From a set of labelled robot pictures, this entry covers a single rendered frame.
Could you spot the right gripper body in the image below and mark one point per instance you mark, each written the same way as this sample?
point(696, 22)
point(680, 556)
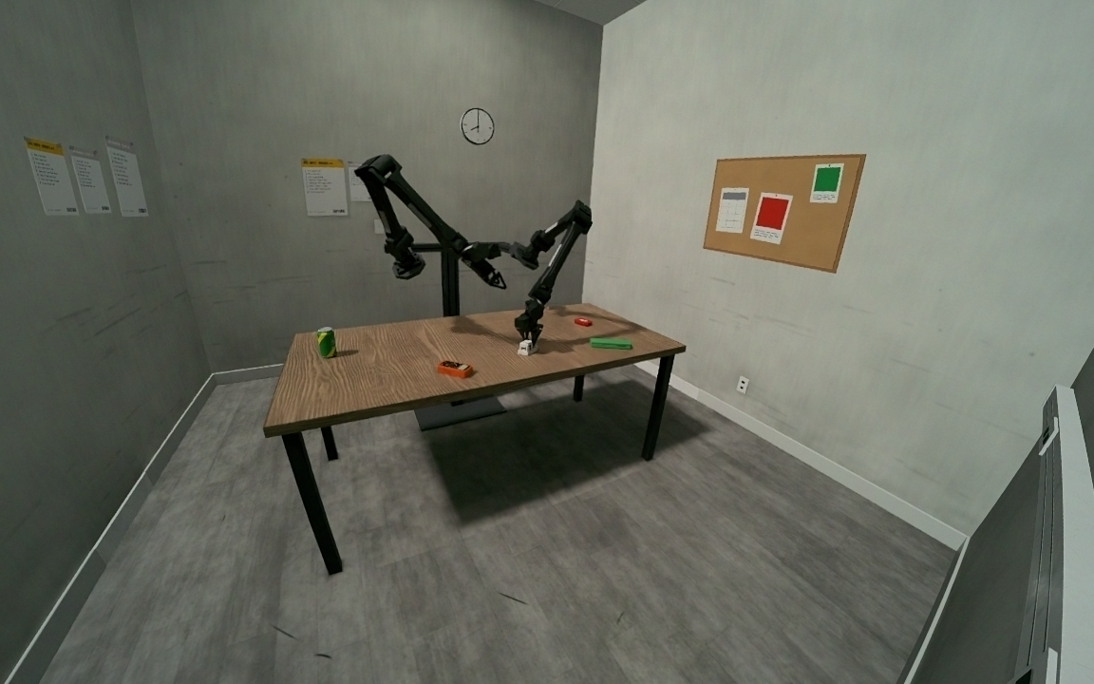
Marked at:
point(483, 275)

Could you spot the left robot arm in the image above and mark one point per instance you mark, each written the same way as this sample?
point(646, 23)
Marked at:
point(576, 222)

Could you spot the green flat bar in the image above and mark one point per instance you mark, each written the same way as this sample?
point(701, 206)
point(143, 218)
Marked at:
point(610, 343)

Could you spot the green drink can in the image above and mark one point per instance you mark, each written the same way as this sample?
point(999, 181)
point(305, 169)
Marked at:
point(327, 342)

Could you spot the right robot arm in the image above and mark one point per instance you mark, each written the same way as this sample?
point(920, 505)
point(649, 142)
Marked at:
point(398, 239)

